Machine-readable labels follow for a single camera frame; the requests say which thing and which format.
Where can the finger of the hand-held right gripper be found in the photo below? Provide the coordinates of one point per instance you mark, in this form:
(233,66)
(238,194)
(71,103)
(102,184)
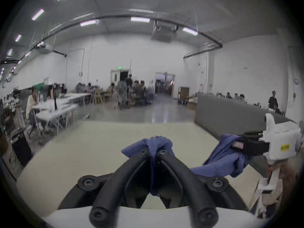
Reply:
(252,135)
(243,147)

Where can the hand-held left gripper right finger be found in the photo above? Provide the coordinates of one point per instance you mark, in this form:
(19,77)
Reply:
(190,186)

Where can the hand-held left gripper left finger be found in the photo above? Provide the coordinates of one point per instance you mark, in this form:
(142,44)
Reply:
(111,186)

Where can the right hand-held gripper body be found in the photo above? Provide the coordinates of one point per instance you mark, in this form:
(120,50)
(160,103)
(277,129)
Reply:
(282,136)

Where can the blue shirt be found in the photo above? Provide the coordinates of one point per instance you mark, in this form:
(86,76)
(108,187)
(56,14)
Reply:
(223,155)

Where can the person's right hand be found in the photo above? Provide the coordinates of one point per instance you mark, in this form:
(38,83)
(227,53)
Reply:
(286,174)

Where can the group of people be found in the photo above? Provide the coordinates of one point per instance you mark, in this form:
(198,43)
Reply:
(136,89)
(235,96)

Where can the brown carton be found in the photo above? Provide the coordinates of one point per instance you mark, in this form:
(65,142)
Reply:
(184,93)

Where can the grey office chair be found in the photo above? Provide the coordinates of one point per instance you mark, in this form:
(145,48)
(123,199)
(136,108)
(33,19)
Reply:
(122,95)

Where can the row of tables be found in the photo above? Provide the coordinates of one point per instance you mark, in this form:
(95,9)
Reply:
(61,103)

